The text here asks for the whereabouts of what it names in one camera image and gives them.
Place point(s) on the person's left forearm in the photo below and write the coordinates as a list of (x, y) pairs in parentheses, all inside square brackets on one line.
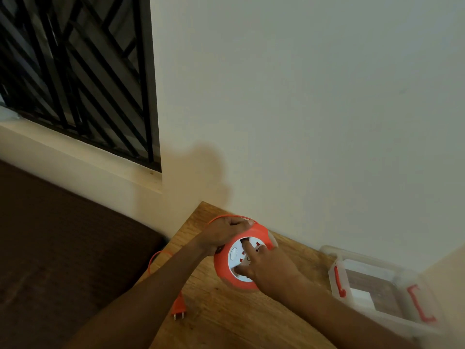
[(141, 308)]

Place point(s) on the clear plastic storage box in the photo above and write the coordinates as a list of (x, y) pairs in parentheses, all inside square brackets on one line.
[(399, 321)]

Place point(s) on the person's right hand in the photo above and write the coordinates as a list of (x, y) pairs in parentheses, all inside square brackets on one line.
[(274, 270)]

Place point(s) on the person's right forearm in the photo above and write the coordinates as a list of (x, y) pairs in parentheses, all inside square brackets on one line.
[(345, 319)]

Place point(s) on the person's left hand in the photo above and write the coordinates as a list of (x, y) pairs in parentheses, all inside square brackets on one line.
[(219, 232)]

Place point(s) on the beige cabinet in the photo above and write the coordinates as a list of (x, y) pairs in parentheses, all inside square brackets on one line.
[(448, 287)]

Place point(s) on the dark brown mattress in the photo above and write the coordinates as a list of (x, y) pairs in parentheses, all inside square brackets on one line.
[(65, 265)]

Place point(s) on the black metal window grille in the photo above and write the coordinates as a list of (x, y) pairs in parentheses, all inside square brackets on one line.
[(80, 76)]

